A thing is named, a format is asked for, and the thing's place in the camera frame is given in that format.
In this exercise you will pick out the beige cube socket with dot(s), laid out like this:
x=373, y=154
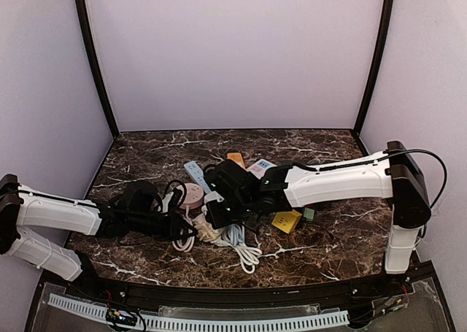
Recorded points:
x=206, y=233

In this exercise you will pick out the light green plug adapter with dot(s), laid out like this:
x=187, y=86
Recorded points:
x=308, y=214

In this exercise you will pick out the small blue-white power strip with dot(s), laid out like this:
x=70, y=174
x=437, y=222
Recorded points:
x=197, y=175

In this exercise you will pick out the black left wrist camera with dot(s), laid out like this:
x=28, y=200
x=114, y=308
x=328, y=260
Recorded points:
x=139, y=196

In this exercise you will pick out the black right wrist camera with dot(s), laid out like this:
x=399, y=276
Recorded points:
x=225, y=178

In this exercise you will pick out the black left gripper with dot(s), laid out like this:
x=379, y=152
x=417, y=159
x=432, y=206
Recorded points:
x=174, y=223

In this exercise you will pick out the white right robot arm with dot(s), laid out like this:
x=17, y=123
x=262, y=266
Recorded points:
x=390, y=174

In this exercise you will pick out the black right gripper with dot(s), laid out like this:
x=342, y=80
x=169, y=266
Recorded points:
x=217, y=217

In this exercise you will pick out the long white power strip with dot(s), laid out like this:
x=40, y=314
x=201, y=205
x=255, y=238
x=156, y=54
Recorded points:
x=259, y=167

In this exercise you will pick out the yellow cube socket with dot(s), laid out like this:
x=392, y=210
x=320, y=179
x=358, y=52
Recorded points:
x=286, y=221

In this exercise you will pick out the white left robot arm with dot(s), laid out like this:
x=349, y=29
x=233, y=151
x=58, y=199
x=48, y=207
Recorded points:
x=23, y=209

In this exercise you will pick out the pink round socket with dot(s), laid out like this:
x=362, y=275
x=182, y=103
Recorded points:
x=194, y=196

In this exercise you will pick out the white slotted cable duct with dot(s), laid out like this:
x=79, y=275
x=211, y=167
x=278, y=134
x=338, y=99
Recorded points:
x=185, y=319

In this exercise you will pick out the orange plug adapter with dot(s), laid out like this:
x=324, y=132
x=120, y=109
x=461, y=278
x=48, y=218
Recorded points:
x=237, y=158

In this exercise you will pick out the black front rail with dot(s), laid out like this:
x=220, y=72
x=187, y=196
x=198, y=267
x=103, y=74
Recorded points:
x=212, y=278

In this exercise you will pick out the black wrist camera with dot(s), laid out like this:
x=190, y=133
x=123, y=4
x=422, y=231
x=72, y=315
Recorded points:
x=225, y=178
x=139, y=196

